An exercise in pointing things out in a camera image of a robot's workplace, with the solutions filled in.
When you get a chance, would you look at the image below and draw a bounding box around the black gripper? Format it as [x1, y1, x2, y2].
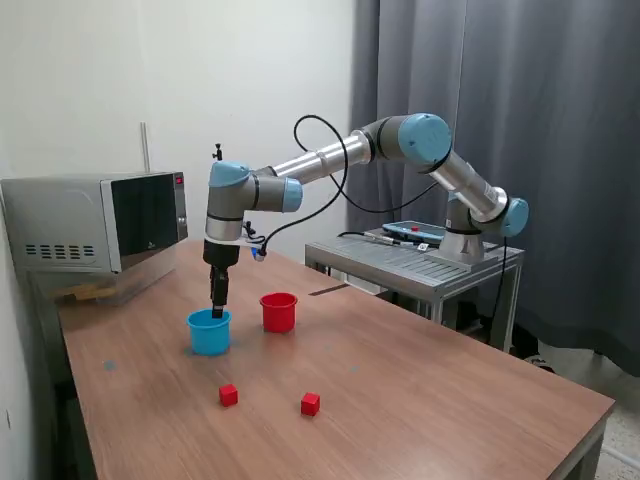
[202, 239, 241, 320]

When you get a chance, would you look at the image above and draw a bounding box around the blue plastic cup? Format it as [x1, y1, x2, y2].
[185, 307, 234, 358]

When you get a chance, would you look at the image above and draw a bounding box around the red plastic cup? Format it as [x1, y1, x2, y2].
[259, 292, 299, 334]

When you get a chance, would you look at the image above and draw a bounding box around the silver microwave oven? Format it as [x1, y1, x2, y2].
[0, 171, 190, 275]

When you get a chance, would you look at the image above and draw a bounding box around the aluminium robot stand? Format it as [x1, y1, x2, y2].
[304, 233, 526, 356]

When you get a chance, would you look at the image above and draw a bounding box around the blue teach pendant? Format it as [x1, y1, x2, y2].
[382, 220, 446, 244]

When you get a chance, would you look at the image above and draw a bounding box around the black item on floor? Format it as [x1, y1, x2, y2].
[514, 324, 544, 359]

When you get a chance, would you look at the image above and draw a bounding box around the black and white shoe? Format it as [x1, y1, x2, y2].
[524, 350, 557, 374]

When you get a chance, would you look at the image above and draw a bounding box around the grey curtain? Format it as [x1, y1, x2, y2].
[346, 0, 640, 379]

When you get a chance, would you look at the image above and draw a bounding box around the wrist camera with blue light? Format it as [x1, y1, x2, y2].
[242, 234, 269, 263]

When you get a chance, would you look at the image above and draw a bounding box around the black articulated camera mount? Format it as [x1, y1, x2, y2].
[210, 142, 258, 243]

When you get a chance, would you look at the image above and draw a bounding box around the black cable with metal plug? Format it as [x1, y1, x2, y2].
[337, 229, 436, 252]

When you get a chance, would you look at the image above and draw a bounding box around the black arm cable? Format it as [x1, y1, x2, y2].
[259, 114, 441, 251]

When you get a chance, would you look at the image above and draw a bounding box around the black cable down stand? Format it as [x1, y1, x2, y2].
[492, 234, 509, 326]

